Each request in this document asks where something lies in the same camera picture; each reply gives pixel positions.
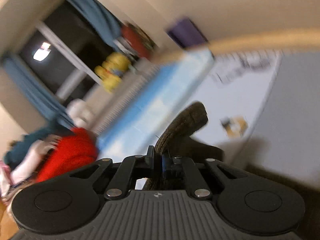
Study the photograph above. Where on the white folded clothes stack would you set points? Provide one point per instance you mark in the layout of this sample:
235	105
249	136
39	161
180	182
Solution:
36	153

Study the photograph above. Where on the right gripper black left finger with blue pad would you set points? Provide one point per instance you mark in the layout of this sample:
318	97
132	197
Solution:
114	181

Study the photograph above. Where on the dark red plush toy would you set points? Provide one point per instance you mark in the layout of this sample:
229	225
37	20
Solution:
138	40

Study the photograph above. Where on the light blue patterned blanket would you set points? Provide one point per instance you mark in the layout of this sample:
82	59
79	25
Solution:
153	109

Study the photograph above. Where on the red folded blanket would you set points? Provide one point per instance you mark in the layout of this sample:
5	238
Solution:
72	152

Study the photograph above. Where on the purple bag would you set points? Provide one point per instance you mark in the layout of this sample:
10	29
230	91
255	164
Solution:
185	33

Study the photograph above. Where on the blue curtain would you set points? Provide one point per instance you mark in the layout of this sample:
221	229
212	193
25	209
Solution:
56	64

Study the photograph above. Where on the deer print bed sheet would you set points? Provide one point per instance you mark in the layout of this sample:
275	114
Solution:
234	93

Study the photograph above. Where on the dark brown corduroy pants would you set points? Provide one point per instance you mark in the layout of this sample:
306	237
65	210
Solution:
176	140

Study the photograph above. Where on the yellow plush toys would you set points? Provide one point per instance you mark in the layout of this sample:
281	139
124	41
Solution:
112	70

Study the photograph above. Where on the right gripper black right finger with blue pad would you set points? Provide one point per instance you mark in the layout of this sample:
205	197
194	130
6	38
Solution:
209	179

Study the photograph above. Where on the blue shark plush toy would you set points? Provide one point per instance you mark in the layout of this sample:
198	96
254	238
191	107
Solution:
18	151

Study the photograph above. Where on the white plush toy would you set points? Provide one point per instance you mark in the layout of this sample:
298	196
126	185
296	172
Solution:
80	113

